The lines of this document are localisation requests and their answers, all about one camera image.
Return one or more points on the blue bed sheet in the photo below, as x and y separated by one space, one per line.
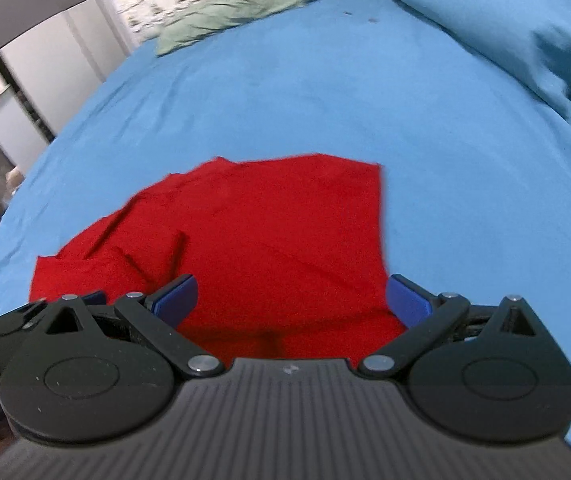
315 85

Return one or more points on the red garment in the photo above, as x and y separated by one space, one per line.
275 240

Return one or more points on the blue duvet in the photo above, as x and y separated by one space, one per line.
490 15

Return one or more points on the grey and white wardrobe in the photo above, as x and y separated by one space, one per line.
30 35

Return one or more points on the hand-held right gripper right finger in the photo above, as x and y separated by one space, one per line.
408 302

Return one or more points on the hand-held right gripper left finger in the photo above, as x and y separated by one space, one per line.
178 300

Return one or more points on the green pillow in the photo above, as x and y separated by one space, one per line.
225 15

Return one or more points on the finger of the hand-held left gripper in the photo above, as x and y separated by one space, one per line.
96 297

